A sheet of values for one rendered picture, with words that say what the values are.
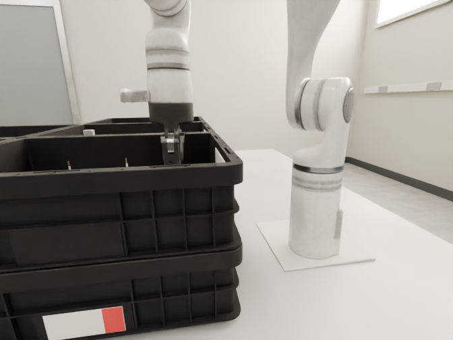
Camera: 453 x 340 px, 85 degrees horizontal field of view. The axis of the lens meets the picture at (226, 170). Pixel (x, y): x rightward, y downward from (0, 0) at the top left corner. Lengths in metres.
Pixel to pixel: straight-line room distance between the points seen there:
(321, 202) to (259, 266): 0.16
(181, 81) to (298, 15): 0.20
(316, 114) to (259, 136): 3.29
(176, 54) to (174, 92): 0.06
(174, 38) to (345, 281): 0.48
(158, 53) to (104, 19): 3.33
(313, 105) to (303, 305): 0.31
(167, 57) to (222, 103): 3.16
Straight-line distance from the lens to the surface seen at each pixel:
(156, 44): 0.43
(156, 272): 0.33
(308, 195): 0.47
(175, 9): 0.46
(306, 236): 0.51
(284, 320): 0.42
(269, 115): 3.74
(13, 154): 0.60
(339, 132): 0.45
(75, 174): 0.29
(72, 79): 3.72
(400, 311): 0.49
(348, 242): 0.61
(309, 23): 0.45
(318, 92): 0.45
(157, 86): 0.42
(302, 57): 0.47
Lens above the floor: 1.00
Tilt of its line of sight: 16 degrees down
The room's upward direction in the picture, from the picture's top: 1 degrees counter-clockwise
